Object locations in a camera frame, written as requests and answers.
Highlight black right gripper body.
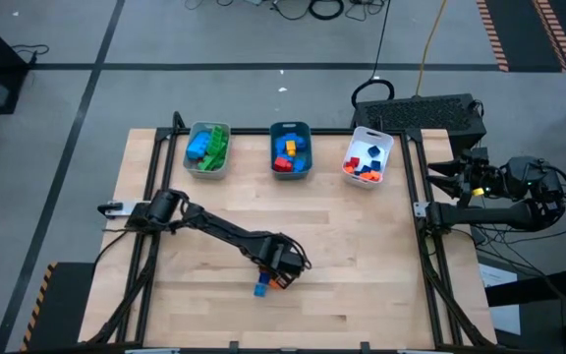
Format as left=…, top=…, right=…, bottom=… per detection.
left=462, top=155, right=498, bottom=207

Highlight black mat orange striped edges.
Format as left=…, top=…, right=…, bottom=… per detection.
left=476, top=0, right=566, bottom=75

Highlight black coiled floor cable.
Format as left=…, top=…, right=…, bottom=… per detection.
left=308, top=0, right=346, bottom=22

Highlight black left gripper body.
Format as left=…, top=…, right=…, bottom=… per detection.
left=255, top=234, right=289, bottom=276

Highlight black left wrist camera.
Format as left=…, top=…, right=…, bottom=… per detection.
left=277, top=249, right=310, bottom=277

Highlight black table frame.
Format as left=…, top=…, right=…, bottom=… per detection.
left=79, top=110, right=498, bottom=354

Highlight black beam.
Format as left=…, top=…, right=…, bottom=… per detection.
left=483, top=266, right=566, bottom=309

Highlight thin black floor cable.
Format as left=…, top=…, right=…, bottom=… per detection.
left=10, top=43, right=51, bottom=66

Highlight long black cable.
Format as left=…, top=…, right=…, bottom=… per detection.
left=350, top=0, right=396, bottom=110

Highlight black computer tower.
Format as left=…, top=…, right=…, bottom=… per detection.
left=351, top=92, right=488, bottom=162

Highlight large green toy block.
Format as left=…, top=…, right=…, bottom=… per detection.
left=207, top=125, right=229, bottom=159
left=197, top=153, right=227, bottom=172

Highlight large blue toy block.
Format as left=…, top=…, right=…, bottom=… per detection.
left=186, top=131, right=212, bottom=160

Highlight light grey plastic bin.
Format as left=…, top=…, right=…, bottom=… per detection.
left=183, top=121, right=232, bottom=181

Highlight white paper sheet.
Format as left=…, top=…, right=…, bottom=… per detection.
left=478, top=263, right=524, bottom=337

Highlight white plastic bin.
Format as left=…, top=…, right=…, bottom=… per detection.
left=341, top=126, right=395, bottom=191

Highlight black mat hazard stripe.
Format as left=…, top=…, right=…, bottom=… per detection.
left=19, top=261, right=98, bottom=353

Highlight teal plastic bin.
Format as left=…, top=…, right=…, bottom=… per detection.
left=268, top=121, right=313, bottom=181

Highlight long yellow cable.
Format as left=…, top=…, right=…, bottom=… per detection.
left=413, top=0, right=449, bottom=97

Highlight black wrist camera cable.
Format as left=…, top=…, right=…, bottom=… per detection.
left=262, top=231, right=312, bottom=270

